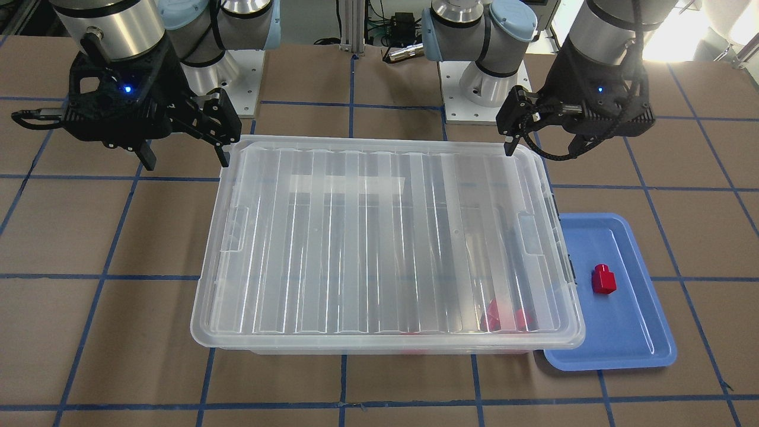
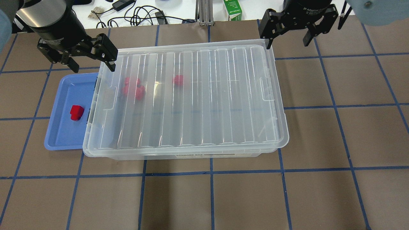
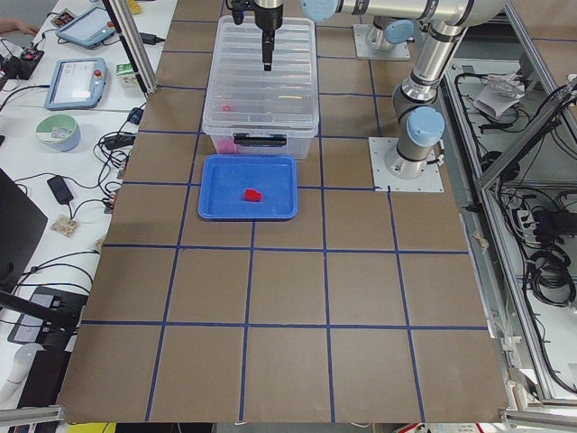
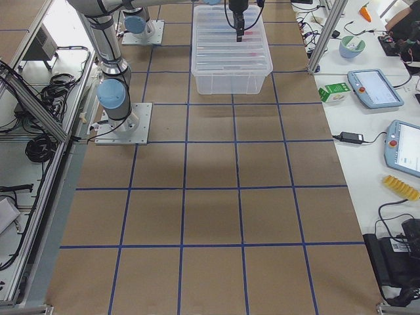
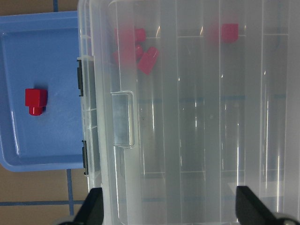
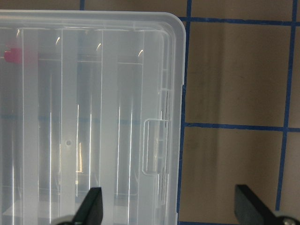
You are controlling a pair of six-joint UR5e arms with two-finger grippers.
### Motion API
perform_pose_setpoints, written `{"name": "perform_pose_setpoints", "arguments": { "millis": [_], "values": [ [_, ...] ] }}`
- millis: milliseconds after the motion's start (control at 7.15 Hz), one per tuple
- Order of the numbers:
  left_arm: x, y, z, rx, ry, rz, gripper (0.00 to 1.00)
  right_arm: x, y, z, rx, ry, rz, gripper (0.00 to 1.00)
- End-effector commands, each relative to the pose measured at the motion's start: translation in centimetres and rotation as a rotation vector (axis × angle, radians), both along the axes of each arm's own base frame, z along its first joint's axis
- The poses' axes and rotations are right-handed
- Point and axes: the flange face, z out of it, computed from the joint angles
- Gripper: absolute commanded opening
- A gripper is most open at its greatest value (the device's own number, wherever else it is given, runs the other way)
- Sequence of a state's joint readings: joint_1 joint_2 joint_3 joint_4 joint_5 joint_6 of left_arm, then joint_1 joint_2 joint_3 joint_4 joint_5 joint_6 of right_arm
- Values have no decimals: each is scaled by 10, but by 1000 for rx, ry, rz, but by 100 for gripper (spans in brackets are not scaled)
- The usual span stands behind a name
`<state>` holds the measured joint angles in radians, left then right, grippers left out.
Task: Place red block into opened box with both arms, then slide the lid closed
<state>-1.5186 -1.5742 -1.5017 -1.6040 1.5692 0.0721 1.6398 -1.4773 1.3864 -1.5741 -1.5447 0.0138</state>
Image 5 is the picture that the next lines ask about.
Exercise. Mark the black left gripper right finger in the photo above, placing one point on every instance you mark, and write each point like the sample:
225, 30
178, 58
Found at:
250, 210

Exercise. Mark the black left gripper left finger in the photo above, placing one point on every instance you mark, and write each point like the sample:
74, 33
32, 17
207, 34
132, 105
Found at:
92, 210

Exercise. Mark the red block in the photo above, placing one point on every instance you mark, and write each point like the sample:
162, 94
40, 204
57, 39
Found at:
148, 60
36, 101
138, 55
226, 33
126, 36

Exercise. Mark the clear plastic box lid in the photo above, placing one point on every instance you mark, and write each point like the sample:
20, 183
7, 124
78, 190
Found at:
199, 112

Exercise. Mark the clear plastic storage box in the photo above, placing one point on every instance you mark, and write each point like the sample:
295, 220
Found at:
91, 98

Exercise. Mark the red block in box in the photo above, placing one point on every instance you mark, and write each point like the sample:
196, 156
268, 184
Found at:
138, 55
148, 60
226, 33
126, 36

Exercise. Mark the blue plastic tray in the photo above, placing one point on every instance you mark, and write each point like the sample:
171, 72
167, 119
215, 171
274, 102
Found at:
39, 51

